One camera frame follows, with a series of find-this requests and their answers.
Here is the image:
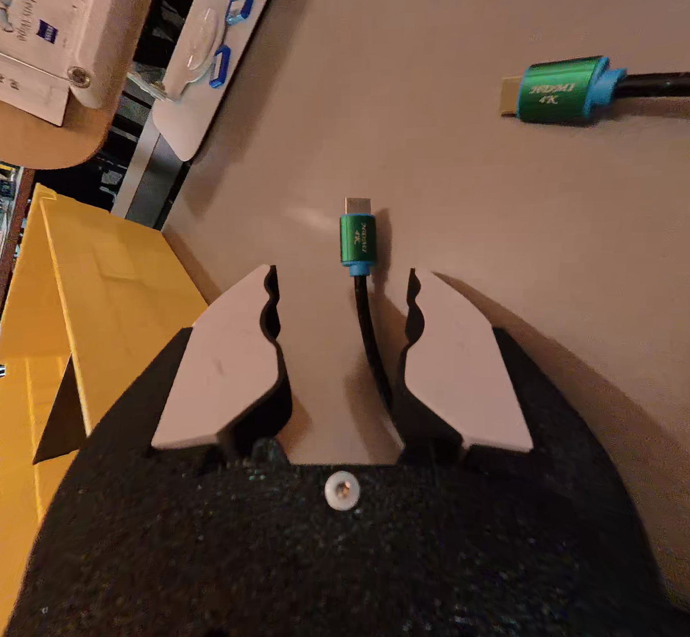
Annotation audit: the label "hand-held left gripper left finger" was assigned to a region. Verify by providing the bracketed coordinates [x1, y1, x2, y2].
[150, 264, 294, 460]

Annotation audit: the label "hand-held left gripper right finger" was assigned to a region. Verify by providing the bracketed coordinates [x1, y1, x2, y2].
[392, 268, 535, 461]

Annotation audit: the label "yellow plastic bin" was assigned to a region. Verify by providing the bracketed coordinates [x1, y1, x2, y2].
[0, 183, 210, 611]

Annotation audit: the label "small green plug black cable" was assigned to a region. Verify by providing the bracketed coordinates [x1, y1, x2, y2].
[339, 197, 397, 417]

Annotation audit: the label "clear plastic holder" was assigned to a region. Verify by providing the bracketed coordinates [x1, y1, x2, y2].
[162, 0, 222, 104]

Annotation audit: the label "white printed paper sheets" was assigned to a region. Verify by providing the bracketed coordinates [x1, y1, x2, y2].
[0, 0, 76, 126]

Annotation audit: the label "large green plug black cable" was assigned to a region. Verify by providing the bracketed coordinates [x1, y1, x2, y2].
[500, 55, 690, 126]

